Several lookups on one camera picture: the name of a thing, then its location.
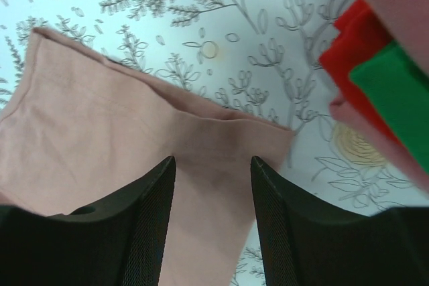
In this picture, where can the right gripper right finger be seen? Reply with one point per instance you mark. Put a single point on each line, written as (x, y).
(307, 241)

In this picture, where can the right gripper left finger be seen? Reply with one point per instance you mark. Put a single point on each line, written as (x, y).
(117, 240)

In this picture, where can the dusty pink printed t-shirt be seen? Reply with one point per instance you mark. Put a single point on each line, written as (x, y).
(80, 126)

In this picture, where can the bottom pink folded t-shirt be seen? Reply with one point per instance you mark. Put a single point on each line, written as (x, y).
(342, 111)

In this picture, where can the green folded t-shirt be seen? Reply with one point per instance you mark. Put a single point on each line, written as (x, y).
(398, 90)

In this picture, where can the floral patterned table mat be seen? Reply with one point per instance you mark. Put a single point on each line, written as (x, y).
(260, 57)

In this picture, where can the lower red folded t-shirt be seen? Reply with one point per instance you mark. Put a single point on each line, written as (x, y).
(361, 37)

